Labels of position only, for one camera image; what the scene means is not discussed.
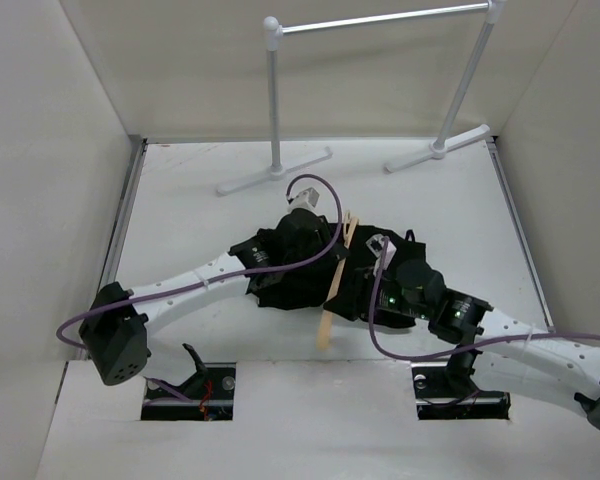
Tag beige wooden hanger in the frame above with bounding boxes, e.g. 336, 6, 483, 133
315, 210, 359, 351

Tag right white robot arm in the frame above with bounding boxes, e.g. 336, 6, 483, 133
366, 235, 600, 431

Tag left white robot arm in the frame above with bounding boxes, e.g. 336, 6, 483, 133
79, 187, 346, 399

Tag white clothes rack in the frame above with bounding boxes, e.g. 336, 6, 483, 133
215, 0, 509, 197

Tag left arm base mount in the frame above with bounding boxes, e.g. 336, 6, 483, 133
140, 363, 237, 422

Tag black trousers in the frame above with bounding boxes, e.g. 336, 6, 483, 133
251, 225, 416, 321

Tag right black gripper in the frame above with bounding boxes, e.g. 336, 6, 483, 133
323, 261, 432, 321

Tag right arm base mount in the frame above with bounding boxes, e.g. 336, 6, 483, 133
411, 362, 511, 421

